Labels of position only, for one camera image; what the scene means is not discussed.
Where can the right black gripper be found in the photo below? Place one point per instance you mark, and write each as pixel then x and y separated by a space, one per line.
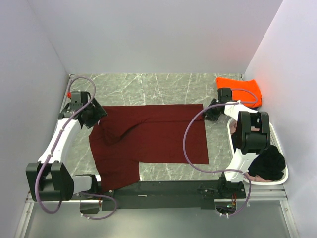
pixel 211 116

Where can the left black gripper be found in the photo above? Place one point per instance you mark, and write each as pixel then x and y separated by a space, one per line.
pixel 99 113

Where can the dark red t-shirt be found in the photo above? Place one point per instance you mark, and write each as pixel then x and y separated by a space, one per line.
pixel 129 135

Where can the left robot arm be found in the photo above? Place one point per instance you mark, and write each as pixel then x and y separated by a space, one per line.
pixel 48 178

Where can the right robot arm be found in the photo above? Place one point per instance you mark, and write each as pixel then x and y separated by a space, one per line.
pixel 252 138

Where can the pink garment in basket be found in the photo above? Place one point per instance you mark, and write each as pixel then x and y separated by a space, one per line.
pixel 256 178

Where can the folded orange t-shirt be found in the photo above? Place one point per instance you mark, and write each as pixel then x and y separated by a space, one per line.
pixel 247 92

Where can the white plastic laundry basket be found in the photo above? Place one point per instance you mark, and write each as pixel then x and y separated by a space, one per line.
pixel 273 141

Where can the black garment in basket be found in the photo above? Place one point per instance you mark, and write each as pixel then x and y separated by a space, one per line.
pixel 269 164

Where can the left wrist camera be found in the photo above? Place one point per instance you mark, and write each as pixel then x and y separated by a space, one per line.
pixel 78 99

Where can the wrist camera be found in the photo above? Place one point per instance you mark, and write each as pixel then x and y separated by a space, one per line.
pixel 78 99
pixel 224 95

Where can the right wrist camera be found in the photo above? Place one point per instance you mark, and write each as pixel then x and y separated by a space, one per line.
pixel 224 95

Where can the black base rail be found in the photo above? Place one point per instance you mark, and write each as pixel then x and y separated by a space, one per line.
pixel 201 194

